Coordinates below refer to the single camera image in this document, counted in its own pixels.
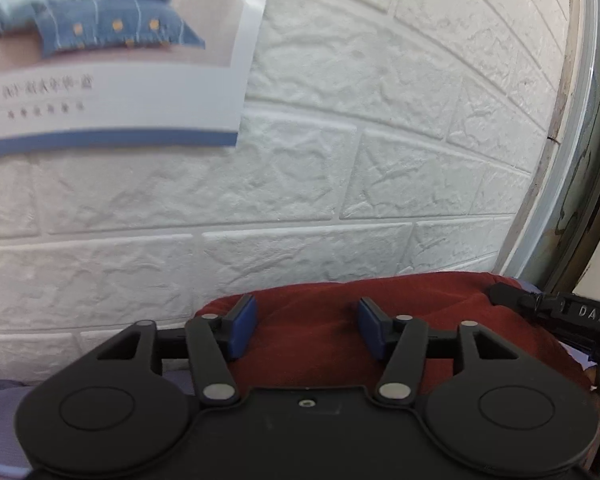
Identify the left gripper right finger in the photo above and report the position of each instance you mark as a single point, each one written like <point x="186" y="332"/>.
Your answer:
<point x="400" y="344"/>

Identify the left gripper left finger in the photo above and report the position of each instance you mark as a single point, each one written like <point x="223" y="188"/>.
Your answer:
<point x="213" y="341"/>

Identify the dark red pants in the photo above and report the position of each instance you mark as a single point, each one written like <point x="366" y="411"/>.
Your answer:
<point x="314" y="335"/>

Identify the purple plaid bed sheet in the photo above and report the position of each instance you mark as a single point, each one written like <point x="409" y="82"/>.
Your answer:
<point x="105" y="420"/>

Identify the bedding poster on wall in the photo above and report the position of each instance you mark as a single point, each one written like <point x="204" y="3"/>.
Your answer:
<point x="91" y="73"/>

